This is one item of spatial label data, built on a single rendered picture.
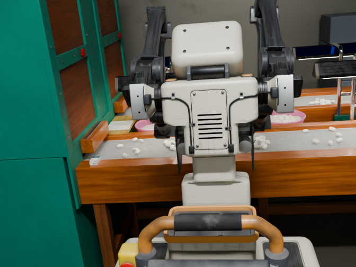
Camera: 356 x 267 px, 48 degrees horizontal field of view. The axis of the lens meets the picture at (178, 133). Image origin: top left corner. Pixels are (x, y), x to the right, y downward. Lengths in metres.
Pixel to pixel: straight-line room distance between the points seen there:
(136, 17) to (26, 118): 2.22
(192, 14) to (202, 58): 2.62
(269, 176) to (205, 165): 0.61
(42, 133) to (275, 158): 1.02
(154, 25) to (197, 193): 0.65
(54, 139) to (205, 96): 0.88
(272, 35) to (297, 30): 3.09
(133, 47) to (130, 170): 2.21
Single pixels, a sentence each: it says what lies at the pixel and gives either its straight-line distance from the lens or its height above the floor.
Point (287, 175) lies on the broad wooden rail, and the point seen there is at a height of 0.69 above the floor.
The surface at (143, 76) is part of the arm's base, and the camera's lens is 1.29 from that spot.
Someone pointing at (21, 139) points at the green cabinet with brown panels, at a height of 0.93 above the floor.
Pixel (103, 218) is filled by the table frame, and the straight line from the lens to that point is 1.98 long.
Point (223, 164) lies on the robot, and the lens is 1.24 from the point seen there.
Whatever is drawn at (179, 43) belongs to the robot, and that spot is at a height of 1.34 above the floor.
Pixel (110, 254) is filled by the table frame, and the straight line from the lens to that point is 2.09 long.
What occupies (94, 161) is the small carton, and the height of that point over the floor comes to 0.78.
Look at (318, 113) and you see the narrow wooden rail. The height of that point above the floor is 0.73.
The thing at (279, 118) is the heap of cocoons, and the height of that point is 0.74.
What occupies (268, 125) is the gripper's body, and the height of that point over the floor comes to 0.91.
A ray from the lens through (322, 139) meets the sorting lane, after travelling 2.09.
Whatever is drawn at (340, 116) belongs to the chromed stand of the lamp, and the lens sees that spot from 2.55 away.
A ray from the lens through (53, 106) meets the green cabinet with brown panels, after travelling 1.77.
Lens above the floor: 1.47
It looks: 19 degrees down
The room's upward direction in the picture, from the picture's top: 5 degrees counter-clockwise
